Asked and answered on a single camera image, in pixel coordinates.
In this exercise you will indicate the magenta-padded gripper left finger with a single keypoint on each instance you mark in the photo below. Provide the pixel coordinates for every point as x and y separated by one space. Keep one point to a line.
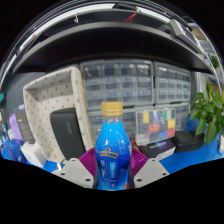
73 172

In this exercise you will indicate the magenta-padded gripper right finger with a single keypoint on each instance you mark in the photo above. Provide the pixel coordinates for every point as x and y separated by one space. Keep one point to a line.
151 172

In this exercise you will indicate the blue drink bottle yellow cap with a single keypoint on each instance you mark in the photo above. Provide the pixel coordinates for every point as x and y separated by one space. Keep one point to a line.
112 150

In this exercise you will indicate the black box with white label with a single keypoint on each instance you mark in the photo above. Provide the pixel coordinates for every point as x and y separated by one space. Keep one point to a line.
158 148

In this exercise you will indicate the black zip case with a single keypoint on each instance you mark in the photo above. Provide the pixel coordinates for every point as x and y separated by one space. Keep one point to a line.
68 133

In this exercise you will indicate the clear box of coloured parts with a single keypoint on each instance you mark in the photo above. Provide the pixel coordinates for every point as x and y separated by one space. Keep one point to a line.
156 126

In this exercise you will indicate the flat black pouch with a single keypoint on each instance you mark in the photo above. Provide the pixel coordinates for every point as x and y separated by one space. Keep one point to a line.
188 141

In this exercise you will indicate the low grey drawer cabinet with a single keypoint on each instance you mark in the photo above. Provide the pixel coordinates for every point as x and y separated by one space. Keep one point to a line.
128 121

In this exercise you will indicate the dark grey upright box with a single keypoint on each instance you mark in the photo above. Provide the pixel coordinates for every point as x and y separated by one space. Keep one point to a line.
24 123

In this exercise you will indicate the purple plastic bag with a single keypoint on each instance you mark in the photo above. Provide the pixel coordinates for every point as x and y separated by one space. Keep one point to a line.
15 126

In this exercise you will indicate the green potted plant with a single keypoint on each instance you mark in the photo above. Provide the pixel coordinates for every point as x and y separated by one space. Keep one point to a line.
208 113

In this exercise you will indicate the beige dotted organizer tray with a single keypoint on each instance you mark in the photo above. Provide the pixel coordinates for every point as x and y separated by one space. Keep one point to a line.
43 93

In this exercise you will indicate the narrow grey drawer cabinet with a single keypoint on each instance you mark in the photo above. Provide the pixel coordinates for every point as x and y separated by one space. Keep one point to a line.
171 83

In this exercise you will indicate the wide grey drawer cabinet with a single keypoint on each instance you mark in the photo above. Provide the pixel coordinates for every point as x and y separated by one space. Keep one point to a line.
116 83

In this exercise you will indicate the black wall shelf unit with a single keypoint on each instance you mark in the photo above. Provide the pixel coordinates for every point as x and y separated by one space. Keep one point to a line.
110 41

